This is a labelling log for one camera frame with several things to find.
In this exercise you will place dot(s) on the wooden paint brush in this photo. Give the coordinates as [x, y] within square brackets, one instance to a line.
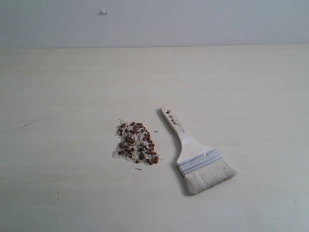
[201, 166]

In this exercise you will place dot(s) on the scattered rice and brown pellets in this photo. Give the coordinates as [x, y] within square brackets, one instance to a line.
[135, 143]

